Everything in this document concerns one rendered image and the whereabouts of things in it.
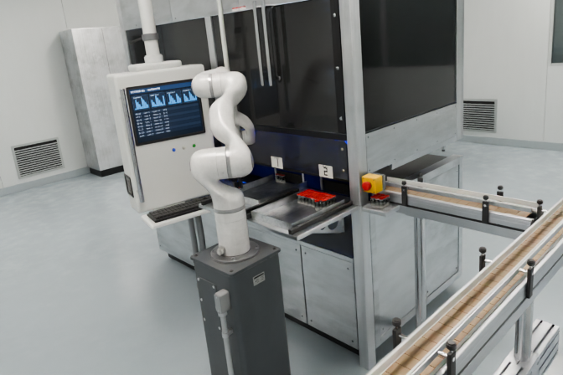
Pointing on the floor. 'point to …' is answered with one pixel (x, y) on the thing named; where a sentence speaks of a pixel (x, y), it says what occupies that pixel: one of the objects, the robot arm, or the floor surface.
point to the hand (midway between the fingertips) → (238, 185)
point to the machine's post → (356, 151)
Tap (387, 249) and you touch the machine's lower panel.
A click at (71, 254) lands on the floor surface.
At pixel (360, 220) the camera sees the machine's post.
